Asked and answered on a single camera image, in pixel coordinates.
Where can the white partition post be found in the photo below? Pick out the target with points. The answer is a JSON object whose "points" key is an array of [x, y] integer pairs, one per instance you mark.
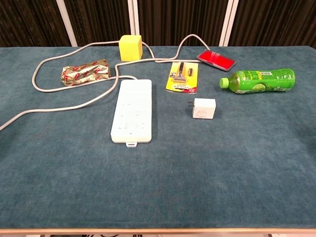
{"points": [[229, 22], [133, 17], [66, 22]]}

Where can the teal table mat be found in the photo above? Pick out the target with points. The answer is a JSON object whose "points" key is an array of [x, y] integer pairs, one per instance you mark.
{"points": [[197, 172]]}

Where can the red ink pad case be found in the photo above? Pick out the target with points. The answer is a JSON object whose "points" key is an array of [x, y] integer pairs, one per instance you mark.
{"points": [[217, 60]]}

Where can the razor in yellow blister pack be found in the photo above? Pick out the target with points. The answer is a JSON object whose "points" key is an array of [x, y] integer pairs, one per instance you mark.
{"points": [[181, 79]]}

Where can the green drink bottle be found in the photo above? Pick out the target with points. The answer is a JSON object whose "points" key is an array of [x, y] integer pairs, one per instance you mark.
{"points": [[259, 81]]}

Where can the yellow sponge cube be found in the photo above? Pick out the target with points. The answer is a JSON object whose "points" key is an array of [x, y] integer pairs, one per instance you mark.
{"points": [[129, 49]]}

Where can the white power strip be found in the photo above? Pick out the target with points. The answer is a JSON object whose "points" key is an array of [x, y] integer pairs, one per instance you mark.
{"points": [[132, 111]]}

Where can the white cube charger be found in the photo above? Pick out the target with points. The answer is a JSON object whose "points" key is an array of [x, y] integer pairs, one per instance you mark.
{"points": [[205, 109]]}

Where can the gold red foil wrapper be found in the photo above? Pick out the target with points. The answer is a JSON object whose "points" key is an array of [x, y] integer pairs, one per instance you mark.
{"points": [[84, 72]]}

